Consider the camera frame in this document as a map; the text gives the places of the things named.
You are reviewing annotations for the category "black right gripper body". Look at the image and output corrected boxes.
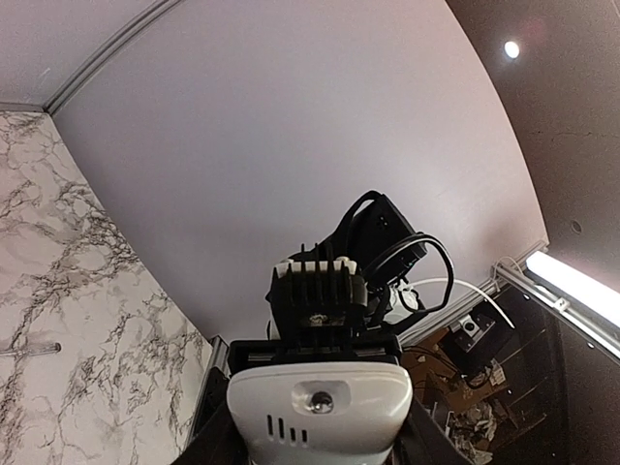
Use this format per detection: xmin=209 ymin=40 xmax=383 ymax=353
xmin=229 ymin=259 xmax=402 ymax=383

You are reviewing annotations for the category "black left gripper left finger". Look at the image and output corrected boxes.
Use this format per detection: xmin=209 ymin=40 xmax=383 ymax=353
xmin=172 ymin=367 xmax=249 ymax=465

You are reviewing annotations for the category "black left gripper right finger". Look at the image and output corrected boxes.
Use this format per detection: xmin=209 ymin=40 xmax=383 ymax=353
xmin=391 ymin=382 xmax=470 ymax=464

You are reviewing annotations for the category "white remote control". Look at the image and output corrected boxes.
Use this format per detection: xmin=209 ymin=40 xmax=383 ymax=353
xmin=227 ymin=362 xmax=413 ymax=464

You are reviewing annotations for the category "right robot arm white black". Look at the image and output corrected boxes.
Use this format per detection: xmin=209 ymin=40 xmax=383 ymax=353
xmin=228 ymin=191 xmax=427 ymax=374

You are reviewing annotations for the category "ceiling light strip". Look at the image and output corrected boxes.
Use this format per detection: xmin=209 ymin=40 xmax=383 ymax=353
xmin=526 ymin=252 xmax=619 ymax=330

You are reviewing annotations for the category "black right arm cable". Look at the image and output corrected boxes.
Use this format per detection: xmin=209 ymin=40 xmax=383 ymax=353
xmin=362 ymin=232 xmax=456 ymax=316

